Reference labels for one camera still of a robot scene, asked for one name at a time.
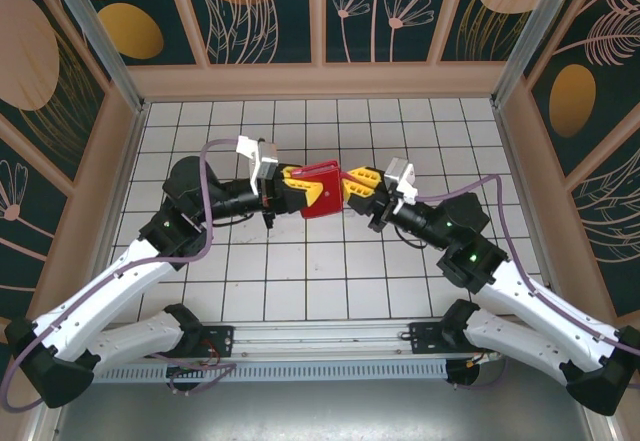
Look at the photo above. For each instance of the aluminium frame post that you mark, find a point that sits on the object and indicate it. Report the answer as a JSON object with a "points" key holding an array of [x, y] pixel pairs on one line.
{"points": [[103, 46], [532, 36]]}

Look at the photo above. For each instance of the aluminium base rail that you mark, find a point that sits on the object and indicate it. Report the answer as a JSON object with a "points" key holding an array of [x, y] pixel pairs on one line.
{"points": [[320, 341]]}

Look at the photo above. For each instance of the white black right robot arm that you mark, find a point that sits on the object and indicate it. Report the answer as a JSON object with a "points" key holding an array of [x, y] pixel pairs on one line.
{"points": [[540, 311]]}

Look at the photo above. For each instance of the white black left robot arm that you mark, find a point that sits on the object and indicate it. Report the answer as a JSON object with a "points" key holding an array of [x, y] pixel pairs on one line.
{"points": [[100, 306]]}

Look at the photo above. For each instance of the grey metal front panel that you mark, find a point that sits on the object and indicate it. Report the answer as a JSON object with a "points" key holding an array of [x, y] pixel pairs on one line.
{"points": [[320, 411]]}

